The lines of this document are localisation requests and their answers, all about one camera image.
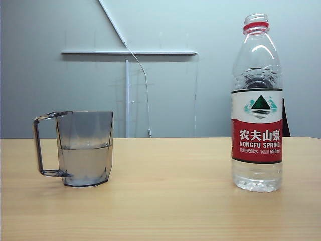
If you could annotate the clear plastic mineral water bottle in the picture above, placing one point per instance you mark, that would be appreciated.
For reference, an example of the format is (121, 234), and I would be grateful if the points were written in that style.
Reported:
(257, 138)

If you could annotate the grey transparent plastic mug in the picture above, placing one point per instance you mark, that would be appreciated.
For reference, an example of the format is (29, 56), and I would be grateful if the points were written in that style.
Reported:
(100, 155)

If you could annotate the black mesh office chair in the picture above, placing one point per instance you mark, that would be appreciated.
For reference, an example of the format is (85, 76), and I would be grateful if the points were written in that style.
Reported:
(286, 123)

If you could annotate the white vertical wall rail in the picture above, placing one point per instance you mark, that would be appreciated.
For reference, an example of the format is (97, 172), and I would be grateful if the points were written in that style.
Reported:
(128, 100)

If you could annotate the white horizontal wall rail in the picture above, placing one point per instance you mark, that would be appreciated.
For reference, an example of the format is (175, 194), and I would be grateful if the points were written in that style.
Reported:
(125, 52)

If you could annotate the white diagonal wall rail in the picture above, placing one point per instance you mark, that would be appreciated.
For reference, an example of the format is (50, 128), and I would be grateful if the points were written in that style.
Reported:
(113, 22)

